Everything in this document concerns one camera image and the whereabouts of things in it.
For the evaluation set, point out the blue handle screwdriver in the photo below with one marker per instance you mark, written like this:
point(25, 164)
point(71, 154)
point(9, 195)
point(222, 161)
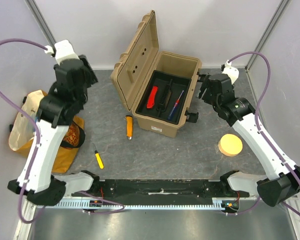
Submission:
point(171, 114)

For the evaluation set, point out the slotted cable duct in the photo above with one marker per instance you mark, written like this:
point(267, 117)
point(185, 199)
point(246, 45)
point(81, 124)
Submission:
point(88, 203)

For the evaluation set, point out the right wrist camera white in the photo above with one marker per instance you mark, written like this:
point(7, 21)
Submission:
point(231, 71)

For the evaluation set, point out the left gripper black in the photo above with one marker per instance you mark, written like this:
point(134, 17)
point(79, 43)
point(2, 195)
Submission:
point(92, 76)

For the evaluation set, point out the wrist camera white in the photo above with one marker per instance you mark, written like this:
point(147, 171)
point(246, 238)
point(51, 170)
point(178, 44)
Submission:
point(62, 51)
point(231, 71)

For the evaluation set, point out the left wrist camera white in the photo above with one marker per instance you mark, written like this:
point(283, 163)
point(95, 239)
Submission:
point(62, 51)

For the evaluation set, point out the orange utility knife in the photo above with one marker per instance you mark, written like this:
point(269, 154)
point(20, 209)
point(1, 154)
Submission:
point(129, 126)

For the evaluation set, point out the yellow tote bag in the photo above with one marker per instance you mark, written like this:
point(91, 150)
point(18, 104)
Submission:
point(22, 133)

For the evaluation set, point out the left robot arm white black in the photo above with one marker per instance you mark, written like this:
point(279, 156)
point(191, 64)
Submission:
point(65, 99)

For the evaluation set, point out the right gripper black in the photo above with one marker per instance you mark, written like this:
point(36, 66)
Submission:
point(205, 86)

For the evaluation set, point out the black toolbox tray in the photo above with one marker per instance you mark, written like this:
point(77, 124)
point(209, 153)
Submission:
point(169, 89)

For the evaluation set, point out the yellow handle screwdriver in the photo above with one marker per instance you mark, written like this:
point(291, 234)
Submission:
point(98, 158)

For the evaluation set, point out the red utility knife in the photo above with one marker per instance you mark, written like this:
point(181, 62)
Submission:
point(151, 99)

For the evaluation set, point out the round yellow sponge disc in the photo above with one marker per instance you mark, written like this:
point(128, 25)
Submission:
point(230, 145)

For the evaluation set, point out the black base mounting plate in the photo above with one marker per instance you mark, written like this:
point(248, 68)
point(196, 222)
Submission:
point(114, 188)

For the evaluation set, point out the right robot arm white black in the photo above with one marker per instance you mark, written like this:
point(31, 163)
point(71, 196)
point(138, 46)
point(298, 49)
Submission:
point(282, 174)

